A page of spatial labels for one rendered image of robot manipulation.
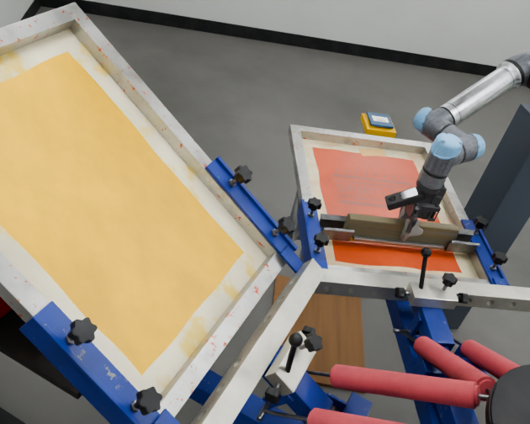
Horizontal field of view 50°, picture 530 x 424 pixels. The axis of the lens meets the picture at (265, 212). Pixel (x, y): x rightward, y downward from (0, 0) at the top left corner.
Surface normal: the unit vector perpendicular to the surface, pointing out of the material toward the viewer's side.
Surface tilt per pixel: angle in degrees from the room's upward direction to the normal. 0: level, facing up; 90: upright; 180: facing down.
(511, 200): 90
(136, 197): 32
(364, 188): 0
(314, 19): 90
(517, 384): 0
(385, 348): 0
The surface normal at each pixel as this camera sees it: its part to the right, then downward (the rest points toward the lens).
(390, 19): 0.05, 0.65
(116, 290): 0.62, -0.42
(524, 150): -0.97, -0.03
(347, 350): 0.18, -0.75
